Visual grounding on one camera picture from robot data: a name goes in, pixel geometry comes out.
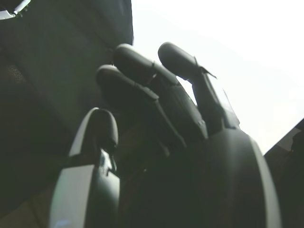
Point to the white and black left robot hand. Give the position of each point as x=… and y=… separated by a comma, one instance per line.
x=166, y=147

